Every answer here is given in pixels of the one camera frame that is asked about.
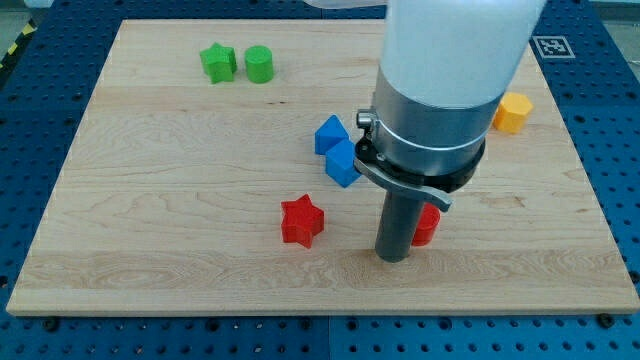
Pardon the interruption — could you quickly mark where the green cylinder block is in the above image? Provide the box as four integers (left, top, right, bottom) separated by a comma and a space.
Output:
244, 45, 274, 84

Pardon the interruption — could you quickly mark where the red cylinder block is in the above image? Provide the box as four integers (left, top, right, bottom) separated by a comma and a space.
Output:
411, 203, 441, 247

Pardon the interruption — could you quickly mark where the wooden board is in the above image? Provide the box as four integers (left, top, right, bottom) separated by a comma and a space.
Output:
7, 20, 639, 317

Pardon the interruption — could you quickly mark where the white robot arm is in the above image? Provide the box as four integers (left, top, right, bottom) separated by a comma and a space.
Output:
354, 0, 546, 263

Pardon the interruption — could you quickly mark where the silver tool mount with lever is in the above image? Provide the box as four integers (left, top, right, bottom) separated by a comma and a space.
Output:
354, 71, 500, 212

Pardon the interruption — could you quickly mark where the fiducial marker tag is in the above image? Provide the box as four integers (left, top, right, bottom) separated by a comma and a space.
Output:
532, 35, 575, 59

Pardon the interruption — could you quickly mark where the yellow hexagon block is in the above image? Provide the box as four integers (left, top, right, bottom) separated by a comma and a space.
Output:
493, 92, 534, 134

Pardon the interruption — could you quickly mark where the red star block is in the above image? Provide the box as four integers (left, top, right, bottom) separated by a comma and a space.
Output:
281, 194, 325, 249

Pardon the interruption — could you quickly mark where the green star block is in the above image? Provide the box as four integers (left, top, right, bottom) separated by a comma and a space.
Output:
200, 43, 237, 84

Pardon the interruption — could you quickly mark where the blue triangle block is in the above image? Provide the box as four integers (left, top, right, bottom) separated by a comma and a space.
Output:
314, 114, 349, 155

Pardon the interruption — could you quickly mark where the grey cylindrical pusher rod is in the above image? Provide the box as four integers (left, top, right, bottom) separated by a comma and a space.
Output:
375, 191, 424, 263

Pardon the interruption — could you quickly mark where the blue cube block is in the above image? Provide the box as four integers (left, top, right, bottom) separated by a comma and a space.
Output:
325, 139, 361, 188

